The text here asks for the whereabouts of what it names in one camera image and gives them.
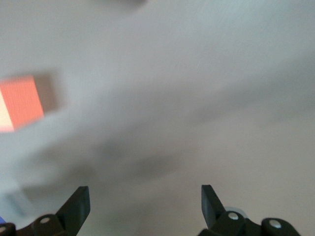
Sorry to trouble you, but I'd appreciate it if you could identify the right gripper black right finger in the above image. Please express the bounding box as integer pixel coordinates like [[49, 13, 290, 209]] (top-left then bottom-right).
[[198, 184, 301, 236]]

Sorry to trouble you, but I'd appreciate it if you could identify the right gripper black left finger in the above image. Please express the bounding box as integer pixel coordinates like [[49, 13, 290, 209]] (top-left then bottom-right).
[[0, 186, 91, 236]]

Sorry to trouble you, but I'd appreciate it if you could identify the orange foam block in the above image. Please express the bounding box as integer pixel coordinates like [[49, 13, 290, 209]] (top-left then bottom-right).
[[0, 75, 44, 133]]

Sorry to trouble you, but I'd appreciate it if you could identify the brown table cover sheet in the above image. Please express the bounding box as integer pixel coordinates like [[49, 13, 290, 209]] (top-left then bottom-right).
[[0, 0, 315, 236]]

